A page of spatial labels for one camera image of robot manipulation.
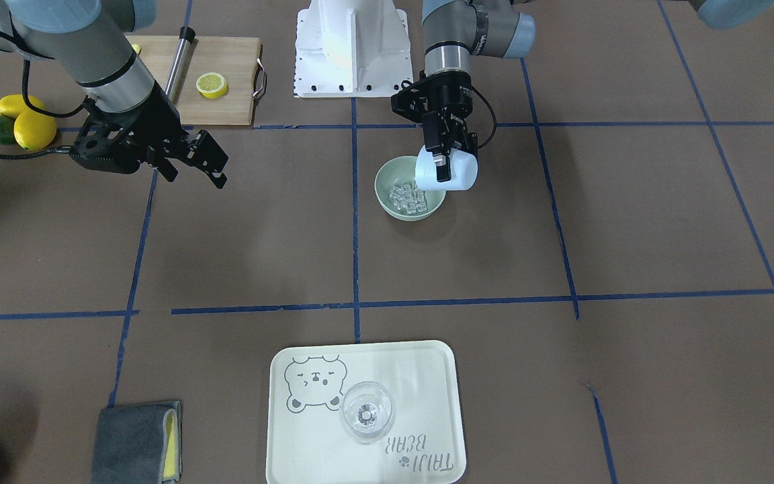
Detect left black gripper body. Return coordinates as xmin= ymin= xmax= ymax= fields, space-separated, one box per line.
xmin=421 ymin=73 xmax=473 ymax=151

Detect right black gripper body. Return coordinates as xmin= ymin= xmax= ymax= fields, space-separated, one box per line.
xmin=84 ymin=91 xmax=200 ymax=177

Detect light blue cup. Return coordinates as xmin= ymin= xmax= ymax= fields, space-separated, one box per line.
xmin=414 ymin=147 xmax=478 ymax=191

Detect green bowl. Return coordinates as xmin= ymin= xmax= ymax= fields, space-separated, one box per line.
xmin=374 ymin=156 xmax=446 ymax=223

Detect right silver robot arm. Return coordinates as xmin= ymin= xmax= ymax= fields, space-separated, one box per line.
xmin=0 ymin=1 xmax=228 ymax=189

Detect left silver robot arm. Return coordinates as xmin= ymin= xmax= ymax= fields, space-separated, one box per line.
xmin=419 ymin=1 xmax=537 ymax=190

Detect ice cubes in bowl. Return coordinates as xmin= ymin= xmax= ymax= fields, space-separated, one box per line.
xmin=389 ymin=181 xmax=428 ymax=216

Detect lemon half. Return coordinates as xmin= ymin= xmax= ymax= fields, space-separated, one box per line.
xmin=196 ymin=73 xmax=228 ymax=100

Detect wooden cutting board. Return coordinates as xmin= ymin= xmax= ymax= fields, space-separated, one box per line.
xmin=127 ymin=36 xmax=264 ymax=126

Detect yellow lemon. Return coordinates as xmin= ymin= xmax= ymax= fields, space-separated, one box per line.
xmin=0 ymin=94 xmax=47 ymax=122
xmin=13 ymin=110 xmax=58 ymax=151

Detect clear wine glass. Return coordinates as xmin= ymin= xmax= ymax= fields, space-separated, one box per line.
xmin=341 ymin=382 xmax=396 ymax=444

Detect grey folded cloth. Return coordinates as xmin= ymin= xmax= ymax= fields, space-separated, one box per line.
xmin=90 ymin=399 xmax=182 ymax=483

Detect cream bear tray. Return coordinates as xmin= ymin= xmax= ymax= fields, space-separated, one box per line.
xmin=266 ymin=340 xmax=468 ymax=483

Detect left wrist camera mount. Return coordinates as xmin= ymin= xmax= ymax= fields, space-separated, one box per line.
xmin=390 ymin=81 xmax=427 ymax=124

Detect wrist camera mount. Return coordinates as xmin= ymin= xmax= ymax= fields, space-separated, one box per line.
xmin=68 ymin=113 xmax=148 ymax=175
xmin=390 ymin=81 xmax=427 ymax=124

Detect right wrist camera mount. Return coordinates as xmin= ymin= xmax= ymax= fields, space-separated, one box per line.
xmin=68 ymin=113 xmax=148 ymax=175

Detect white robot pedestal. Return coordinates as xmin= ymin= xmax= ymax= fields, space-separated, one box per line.
xmin=293 ymin=1 xmax=414 ymax=98

